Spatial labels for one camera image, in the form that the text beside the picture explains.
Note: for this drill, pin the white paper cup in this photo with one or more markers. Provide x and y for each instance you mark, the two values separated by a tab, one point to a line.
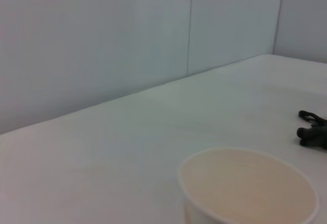
247	190

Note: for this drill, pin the dark blue rag with loop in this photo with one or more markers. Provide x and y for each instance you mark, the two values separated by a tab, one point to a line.
315	134

